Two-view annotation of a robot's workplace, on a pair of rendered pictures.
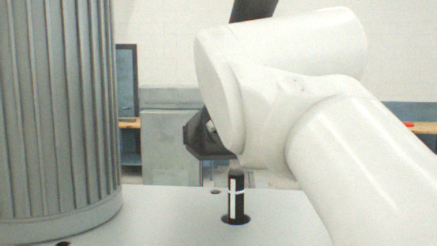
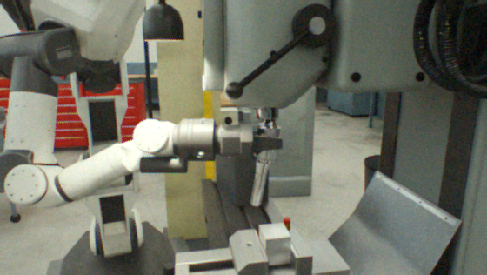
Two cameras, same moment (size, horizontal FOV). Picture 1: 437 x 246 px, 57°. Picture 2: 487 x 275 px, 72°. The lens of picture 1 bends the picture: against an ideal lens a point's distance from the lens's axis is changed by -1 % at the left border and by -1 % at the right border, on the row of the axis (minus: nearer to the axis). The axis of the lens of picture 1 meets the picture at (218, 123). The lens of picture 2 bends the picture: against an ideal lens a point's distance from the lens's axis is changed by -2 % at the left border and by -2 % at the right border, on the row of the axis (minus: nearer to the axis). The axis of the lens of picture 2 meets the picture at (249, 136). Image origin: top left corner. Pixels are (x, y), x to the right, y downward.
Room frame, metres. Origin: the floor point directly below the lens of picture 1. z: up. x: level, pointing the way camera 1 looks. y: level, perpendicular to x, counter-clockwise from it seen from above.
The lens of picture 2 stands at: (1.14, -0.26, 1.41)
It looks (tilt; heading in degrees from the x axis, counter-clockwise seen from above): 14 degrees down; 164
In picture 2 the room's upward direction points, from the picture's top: straight up
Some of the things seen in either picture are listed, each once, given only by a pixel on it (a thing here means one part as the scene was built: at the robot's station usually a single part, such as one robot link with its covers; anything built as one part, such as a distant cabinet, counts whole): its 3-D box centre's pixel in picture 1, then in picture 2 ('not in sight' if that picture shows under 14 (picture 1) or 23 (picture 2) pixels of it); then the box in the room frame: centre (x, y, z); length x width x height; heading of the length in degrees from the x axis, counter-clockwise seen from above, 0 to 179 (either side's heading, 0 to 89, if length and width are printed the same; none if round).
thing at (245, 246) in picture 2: not in sight; (247, 253); (0.54, -0.08, 1.02); 0.12 x 0.06 x 0.04; 174
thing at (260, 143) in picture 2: not in sight; (267, 144); (0.50, -0.03, 1.23); 0.06 x 0.02 x 0.03; 75
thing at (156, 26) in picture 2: not in sight; (163, 22); (0.49, -0.22, 1.46); 0.07 x 0.07 x 0.06
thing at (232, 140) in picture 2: not in sight; (223, 141); (0.45, -0.11, 1.23); 0.13 x 0.12 x 0.10; 165
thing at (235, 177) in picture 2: not in sight; (240, 165); (0.03, 0.04, 1.03); 0.22 x 0.12 x 0.20; 5
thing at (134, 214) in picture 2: not in sight; (116, 231); (-0.27, -0.43, 0.68); 0.21 x 0.20 x 0.13; 6
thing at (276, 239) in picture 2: not in sight; (274, 243); (0.55, -0.03, 1.03); 0.06 x 0.05 x 0.06; 174
